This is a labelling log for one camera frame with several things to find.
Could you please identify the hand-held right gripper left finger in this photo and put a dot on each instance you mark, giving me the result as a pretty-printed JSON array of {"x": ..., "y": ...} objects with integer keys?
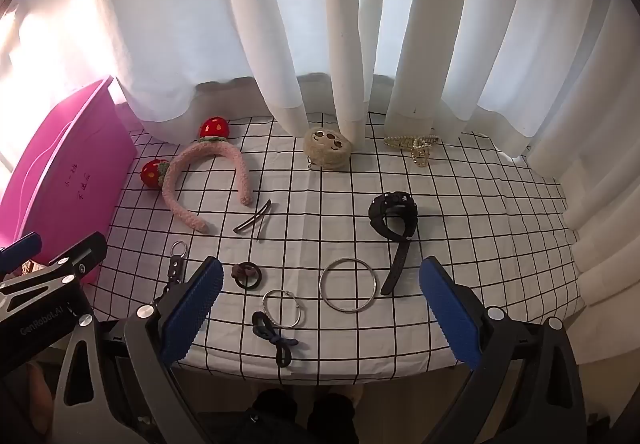
[{"x": 192, "y": 309}]

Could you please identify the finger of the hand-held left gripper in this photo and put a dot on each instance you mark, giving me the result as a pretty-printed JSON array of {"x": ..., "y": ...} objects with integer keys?
[
  {"x": 20, "y": 249},
  {"x": 85, "y": 251}
]

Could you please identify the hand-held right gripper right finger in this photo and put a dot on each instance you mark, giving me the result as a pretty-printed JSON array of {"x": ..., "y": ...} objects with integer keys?
[{"x": 450, "y": 314}]

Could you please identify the pink plastic storage box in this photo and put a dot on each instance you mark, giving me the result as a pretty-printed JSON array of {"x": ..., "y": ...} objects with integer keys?
[{"x": 65, "y": 174}]

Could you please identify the pearl hair claw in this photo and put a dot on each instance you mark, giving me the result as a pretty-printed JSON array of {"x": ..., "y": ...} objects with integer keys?
[{"x": 422, "y": 152}]

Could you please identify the large silver bangle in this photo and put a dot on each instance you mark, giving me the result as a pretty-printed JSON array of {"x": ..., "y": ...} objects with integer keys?
[{"x": 322, "y": 284}]

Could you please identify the person's legs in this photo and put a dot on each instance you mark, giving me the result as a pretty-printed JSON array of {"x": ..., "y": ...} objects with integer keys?
[{"x": 285, "y": 414}]

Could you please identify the pink fuzzy strawberry headband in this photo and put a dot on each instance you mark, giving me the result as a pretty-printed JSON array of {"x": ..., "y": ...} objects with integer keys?
[{"x": 235, "y": 159}]

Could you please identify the black white checked tablecloth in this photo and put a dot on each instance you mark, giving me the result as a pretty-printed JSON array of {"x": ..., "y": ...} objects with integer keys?
[{"x": 310, "y": 204}]

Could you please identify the pearl hair clip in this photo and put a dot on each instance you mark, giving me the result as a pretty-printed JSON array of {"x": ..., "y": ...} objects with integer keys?
[{"x": 397, "y": 141}]

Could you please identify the beige plush sloth pouch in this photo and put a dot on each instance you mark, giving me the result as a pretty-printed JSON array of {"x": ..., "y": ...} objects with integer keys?
[{"x": 327, "y": 149}]

